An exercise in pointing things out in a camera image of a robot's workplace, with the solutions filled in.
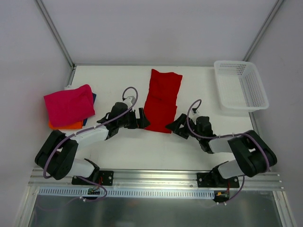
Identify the red t shirt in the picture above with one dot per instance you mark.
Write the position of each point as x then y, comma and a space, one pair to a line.
160, 105

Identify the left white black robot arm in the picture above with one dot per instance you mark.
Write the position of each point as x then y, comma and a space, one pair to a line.
57, 155

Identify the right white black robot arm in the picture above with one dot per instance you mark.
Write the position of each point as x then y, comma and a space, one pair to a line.
252, 155

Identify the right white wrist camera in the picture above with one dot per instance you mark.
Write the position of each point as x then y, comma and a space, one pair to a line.
195, 115

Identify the white slotted cable duct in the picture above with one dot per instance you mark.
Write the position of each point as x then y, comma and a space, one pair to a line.
127, 193

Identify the folded navy blue t shirt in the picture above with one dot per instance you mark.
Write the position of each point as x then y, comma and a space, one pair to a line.
85, 120

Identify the white plastic basket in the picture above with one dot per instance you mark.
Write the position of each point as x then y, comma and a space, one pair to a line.
239, 86

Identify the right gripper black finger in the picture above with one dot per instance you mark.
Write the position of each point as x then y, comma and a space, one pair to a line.
178, 124
183, 132

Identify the aluminium mounting rail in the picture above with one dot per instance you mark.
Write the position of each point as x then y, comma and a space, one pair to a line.
161, 179

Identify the folded pink t shirt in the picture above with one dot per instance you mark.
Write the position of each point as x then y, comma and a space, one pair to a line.
73, 105

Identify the right aluminium frame post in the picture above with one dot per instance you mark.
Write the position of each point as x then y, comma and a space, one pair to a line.
265, 26

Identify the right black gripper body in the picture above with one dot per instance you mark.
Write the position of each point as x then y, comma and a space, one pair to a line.
187, 127

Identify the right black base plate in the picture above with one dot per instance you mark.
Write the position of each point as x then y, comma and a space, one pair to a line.
215, 180

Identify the folded orange t shirt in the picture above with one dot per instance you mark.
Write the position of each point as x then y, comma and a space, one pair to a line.
65, 125

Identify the left aluminium frame post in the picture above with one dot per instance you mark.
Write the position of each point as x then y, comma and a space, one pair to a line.
48, 20

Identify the folded white t shirt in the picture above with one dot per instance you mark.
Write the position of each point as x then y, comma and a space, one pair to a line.
68, 87

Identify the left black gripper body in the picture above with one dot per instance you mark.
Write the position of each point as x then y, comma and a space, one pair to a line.
135, 118

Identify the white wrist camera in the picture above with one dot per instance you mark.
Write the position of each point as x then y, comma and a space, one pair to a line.
129, 101
195, 115

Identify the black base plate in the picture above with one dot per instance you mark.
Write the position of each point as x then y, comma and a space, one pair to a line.
215, 180
104, 178

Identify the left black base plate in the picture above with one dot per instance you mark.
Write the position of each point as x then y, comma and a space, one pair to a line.
104, 178

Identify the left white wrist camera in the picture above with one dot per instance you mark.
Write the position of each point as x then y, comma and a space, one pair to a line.
129, 101

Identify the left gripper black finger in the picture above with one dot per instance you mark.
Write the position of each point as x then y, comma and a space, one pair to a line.
143, 122
132, 118

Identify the aluminium frame post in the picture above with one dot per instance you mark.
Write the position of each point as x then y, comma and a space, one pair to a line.
48, 20
265, 26

